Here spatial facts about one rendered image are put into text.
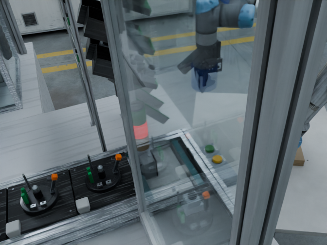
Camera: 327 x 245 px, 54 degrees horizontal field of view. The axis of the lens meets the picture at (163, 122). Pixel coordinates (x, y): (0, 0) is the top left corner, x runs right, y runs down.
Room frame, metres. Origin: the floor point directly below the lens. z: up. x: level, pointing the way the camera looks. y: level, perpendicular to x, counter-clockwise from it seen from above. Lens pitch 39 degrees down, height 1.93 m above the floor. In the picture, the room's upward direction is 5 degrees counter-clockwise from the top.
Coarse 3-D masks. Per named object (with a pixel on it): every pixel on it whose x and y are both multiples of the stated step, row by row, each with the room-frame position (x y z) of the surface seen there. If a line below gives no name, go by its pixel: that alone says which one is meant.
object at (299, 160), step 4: (300, 148) 1.03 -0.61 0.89; (296, 152) 1.00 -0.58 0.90; (300, 152) 1.00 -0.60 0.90; (296, 156) 0.98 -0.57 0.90; (300, 156) 0.98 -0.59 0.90; (296, 160) 0.96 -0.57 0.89; (300, 160) 0.96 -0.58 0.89; (304, 160) 0.95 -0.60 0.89; (296, 164) 0.96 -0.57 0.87; (300, 164) 0.95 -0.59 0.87
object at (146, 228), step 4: (140, 212) 0.71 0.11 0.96; (140, 216) 0.72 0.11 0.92; (144, 216) 0.69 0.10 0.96; (140, 220) 0.73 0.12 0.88; (144, 220) 0.67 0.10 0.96; (144, 224) 0.66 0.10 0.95; (148, 224) 0.65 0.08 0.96; (144, 228) 0.68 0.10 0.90; (148, 228) 0.64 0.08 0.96; (148, 232) 0.62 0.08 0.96; (148, 236) 0.63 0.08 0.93; (152, 236) 0.61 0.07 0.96; (148, 240) 0.63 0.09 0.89; (152, 240) 0.59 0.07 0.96; (152, 244) 0.58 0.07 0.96; (156, 244) 0.58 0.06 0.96
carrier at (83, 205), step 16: (96, 160) 0.98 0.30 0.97; (112, 160) 0.97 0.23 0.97; (80, 176) 0.90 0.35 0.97; (96, 176) 0.87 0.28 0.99; (112, 176) 0.86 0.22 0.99; (128, 176) 0.87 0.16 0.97; (80, 192) 0.81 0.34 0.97; (96, 192) 0.80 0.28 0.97; (112, 192) 0.80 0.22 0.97; (128, 192) 0.79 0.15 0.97; (80, 208) 0.72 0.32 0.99; (96, 208) 0.74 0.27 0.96
